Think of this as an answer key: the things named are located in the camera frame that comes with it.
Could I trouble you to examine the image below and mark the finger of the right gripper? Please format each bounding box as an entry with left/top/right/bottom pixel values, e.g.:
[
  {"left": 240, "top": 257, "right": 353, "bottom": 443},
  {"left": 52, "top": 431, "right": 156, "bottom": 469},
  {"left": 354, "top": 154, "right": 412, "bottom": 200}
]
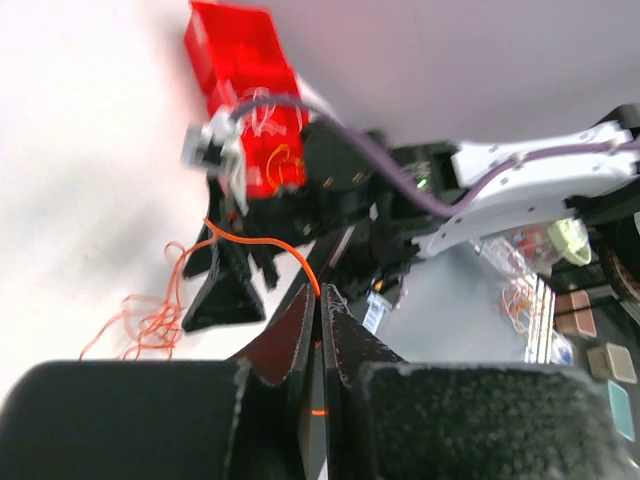
[
  {"left": 182, "top": 240, "right": 265, "bottom": 333},
  {"left": 182, "top": 225, "right": 218, "bottom": 278}
]

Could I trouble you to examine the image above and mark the bag of spare cables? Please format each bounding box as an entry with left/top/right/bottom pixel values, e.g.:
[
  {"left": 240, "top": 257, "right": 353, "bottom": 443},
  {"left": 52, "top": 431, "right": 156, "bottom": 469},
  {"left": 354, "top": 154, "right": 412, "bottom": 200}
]
[{"left": 472, "top": 219, "right": 585, "bottom": 365}]

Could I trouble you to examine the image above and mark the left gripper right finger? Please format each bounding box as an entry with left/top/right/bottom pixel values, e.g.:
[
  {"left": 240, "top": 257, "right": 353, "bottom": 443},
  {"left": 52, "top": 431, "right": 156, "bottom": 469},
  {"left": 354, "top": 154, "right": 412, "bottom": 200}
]
[{"left": 320, "top": 284, "right": 404, "bottom": 479}]

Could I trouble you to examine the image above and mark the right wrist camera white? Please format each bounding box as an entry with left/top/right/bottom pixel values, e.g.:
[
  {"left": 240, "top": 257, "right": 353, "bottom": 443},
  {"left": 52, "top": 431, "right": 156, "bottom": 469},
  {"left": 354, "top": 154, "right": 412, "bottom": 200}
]
[{"left": 181, "top": 106, "right": 249, "bottom": 214}]

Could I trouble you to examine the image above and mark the yellow thin cable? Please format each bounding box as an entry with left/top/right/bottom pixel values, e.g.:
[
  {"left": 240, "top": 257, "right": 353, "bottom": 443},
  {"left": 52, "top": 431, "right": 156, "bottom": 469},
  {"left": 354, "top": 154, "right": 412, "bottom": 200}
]
[{"left": 264, "top": 143, "right": 307, "bottom": 194}]

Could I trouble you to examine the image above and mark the orange thin cable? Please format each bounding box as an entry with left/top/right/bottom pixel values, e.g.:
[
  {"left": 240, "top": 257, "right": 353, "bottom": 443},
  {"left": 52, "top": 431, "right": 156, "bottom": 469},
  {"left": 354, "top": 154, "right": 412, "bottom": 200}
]
[{"left": 78, "top": 218, "right": 321, "bottom": 362}]

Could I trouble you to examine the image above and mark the red plastic compartment bin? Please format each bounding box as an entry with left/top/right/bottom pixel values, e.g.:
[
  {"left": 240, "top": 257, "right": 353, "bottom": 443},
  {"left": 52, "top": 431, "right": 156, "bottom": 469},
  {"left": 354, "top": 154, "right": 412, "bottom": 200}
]
[{"left": 184, "top": 1, "right": 309, "bottom": 199}]

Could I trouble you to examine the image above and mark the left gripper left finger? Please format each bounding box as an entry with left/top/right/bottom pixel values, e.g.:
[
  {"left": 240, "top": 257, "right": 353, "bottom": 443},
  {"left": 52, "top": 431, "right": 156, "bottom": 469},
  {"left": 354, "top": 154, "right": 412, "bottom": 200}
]
[{"left": 229, "top": 284, "right": 316, "bottom": 479}]

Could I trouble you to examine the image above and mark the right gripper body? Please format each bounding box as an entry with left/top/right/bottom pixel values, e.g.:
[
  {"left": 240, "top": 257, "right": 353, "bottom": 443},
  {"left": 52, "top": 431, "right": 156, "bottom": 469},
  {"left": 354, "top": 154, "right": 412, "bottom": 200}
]
[{"left": 207, "top": 122, "right": 395, "bottom": 246}]

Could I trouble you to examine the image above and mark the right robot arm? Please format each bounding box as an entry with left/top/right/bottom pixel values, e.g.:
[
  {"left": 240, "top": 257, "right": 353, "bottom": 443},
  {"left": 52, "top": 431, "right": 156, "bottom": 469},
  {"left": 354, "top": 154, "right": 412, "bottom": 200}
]
[{"left": 182, "top": 95, "right": 639, "bottom": 332}]

